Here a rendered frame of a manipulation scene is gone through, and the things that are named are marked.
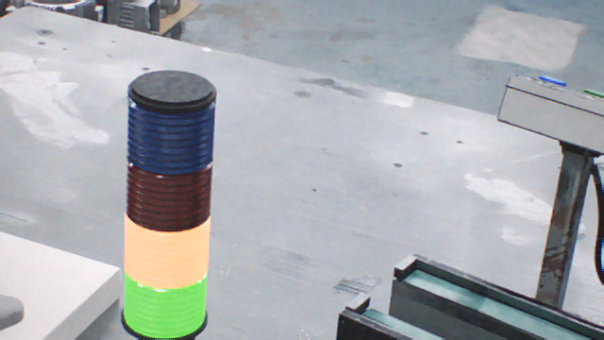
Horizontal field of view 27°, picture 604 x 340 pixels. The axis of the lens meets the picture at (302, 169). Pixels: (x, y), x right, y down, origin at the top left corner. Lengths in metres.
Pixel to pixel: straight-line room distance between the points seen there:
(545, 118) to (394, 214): 0.35
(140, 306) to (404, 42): 3.57
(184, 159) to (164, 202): 0.04
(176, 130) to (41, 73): 1.12
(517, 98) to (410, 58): 2.99
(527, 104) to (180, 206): 0.54
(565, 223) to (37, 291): 0.56
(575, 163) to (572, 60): 3.17
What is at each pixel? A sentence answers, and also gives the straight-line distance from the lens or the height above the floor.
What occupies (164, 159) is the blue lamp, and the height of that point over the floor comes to 1.18.
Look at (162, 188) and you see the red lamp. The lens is 0.84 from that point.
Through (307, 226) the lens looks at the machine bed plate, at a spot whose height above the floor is 0.80.
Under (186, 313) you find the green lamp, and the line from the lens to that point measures 0.90.
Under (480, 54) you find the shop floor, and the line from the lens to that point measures 4.40.
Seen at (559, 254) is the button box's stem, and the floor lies 0.90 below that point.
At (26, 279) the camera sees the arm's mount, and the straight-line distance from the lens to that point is 1.34.
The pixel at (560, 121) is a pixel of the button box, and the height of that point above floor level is 1.05.
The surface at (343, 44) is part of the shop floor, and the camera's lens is 4.33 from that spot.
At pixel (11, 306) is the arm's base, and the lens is 1.27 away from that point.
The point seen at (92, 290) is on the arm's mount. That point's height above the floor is 0.84.
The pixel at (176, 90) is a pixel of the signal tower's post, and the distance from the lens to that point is 0.83.
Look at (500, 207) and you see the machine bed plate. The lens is 1.63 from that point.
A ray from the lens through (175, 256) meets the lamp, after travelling 0.87.
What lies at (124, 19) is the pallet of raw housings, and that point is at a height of 0.43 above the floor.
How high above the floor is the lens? 1.55
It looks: 27 degrees down
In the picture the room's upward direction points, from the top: 5 degrees clockwise
